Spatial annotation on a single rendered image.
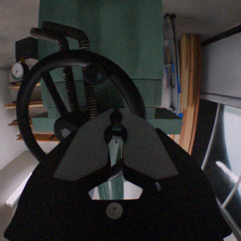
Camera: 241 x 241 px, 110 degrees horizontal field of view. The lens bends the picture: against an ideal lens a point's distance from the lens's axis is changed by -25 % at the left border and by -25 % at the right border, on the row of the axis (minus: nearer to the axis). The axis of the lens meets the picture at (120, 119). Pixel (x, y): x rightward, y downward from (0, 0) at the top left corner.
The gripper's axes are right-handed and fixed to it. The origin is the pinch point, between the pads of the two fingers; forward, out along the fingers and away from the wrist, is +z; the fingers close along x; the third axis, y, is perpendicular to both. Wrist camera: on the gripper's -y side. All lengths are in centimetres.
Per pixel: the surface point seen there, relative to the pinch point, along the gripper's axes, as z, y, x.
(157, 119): 21.1, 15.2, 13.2
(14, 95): 268, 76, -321
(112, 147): 11.9, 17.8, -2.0
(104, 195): 17, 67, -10
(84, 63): 8.8, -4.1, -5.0
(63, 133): 4.7, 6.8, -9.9
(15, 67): 24.7, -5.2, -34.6
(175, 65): 100, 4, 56
